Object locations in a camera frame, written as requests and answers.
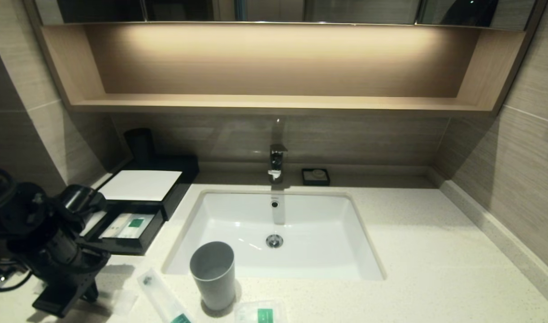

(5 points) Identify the black drawer amenity box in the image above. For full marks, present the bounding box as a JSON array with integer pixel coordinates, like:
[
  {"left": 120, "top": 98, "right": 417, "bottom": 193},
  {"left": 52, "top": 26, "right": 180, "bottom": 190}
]
[{"left": 79, "top": 202, "right": 166, "bottom": 255}]

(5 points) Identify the white board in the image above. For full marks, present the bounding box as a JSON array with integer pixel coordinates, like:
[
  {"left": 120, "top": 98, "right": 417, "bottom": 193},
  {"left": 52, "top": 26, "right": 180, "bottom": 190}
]
[{"left": 98, "top": 170, "right": 183, "bottom": 201}]

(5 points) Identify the black amenity box housing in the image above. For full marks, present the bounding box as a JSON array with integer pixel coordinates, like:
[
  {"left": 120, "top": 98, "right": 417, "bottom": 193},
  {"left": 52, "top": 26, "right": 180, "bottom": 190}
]
[{"left": 99, "top": 155, "right": 200, "bottom": 221}]

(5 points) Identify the plain white amenity packet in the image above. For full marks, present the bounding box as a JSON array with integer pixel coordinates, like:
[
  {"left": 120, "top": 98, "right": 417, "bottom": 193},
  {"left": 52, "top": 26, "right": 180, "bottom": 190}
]
[{"left": 81, "top": 211, "right": 108, "bottom": 237}]

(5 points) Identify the toothbrush packet with green label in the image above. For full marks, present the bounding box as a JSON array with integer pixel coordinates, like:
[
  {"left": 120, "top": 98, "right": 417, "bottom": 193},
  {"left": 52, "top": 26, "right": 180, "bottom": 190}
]
[{"left": 137, "top": 268, "right": 196, "bottom": 323}]

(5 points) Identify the comb packet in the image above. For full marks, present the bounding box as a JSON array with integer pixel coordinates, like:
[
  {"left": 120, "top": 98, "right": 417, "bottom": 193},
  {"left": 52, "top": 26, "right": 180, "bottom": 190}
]
[{"left": 99, "top": 213, "right": 134, "bottom": 239}]

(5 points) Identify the vanity kit packet green label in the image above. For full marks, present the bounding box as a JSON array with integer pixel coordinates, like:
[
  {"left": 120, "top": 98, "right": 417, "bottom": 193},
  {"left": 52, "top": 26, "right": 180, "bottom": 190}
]
[{"left": 117, "top": 214, "right": 156, "bottom": 240}]

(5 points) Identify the grey plastic cup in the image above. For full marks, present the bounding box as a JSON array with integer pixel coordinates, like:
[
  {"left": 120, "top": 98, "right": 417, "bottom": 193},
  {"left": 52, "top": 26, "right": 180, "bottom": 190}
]
[{"left": 189, "top": 241, "right": 236, "bottom": 311}]

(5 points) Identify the black cylindrical cup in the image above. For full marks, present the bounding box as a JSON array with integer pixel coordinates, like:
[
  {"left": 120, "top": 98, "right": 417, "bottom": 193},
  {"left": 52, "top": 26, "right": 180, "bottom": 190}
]
[{"left": 124, "top": 128, "right": 157, "bottom": 164}]

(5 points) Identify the packet with green square label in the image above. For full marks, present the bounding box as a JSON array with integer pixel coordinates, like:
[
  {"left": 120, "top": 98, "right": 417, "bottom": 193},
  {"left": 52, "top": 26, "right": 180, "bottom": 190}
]
[{"left": 235, "top": 300, "right": 289, "bottom": 323}]

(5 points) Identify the chrome faucet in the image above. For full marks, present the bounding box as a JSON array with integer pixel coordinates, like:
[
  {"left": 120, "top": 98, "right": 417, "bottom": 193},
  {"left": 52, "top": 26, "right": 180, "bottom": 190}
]
[{"left": 268, "top": 144, "right": 288, "bottom": 184}]

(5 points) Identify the white sink basin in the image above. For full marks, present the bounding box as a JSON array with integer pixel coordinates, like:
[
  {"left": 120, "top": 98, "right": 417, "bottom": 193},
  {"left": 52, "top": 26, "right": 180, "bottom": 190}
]
[{"left": 162, "top": 190, "right": 387, "bottom": 282}]

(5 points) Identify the black soap dish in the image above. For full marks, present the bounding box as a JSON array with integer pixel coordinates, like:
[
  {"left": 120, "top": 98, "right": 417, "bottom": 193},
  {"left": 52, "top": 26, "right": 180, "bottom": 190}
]
[{"left": 301, "top": 169, "right": 331, "bottom": 187}]

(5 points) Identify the mirror cabinet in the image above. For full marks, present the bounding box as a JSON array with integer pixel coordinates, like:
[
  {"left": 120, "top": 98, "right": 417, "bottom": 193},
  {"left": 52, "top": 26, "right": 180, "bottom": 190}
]
[{"left": 35, "top": 0, "right": 537, "bottom": 31}]

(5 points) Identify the black cable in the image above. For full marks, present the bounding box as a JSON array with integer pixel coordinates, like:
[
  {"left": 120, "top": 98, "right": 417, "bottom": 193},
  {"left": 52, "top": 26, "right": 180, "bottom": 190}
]
[{"left": 0, "top": 271, "right": 35, "bottom": 293}]

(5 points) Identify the wooden wall shelf niche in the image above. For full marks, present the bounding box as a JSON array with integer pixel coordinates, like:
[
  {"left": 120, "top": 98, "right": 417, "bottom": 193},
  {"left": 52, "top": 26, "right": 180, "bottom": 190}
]
[{"left": 25, "top": 22, "right": 546, "bottom": 117}]

